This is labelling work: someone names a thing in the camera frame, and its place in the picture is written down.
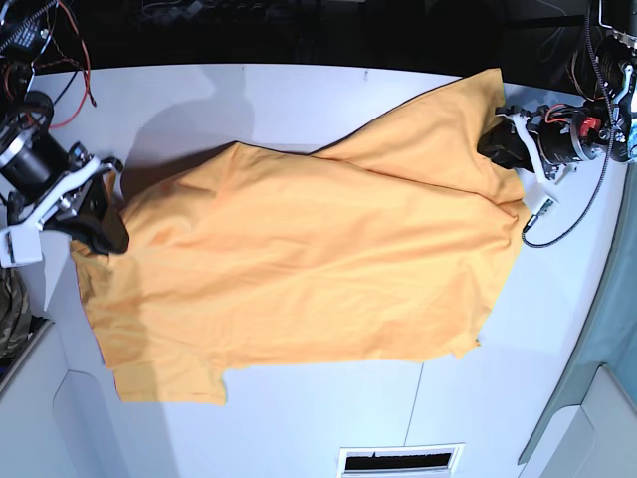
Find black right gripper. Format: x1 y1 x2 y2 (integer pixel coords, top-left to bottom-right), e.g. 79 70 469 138
1 132 129 255

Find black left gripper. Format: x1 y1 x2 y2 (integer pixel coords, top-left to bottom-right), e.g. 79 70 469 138
477 104 605 174

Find orange t-shirt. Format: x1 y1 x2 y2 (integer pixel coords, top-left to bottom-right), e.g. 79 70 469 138
72 69 530 405

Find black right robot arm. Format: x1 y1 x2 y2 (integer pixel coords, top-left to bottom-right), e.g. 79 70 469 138
1 1 128 268

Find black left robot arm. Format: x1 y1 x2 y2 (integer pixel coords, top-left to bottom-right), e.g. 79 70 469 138
477 1 636 180

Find camouflage fabric pile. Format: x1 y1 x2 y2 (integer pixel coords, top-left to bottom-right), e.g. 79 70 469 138
0 268 32 359

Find white right cabinet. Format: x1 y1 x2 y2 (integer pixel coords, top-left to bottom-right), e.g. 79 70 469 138
522 365 636 478

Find white floor vent grille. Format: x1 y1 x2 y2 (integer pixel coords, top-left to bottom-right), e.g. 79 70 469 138
337 443 465 478

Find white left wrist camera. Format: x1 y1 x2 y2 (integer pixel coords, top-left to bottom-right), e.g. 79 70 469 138
495 106 576 217

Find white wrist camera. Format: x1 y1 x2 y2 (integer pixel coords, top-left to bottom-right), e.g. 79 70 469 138
1 157 123 268
495 106 576 217

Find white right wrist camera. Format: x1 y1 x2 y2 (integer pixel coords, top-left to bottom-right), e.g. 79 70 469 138
1 157 123 268

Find braided camera cable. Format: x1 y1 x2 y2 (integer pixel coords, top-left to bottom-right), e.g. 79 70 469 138
521 0 616 249

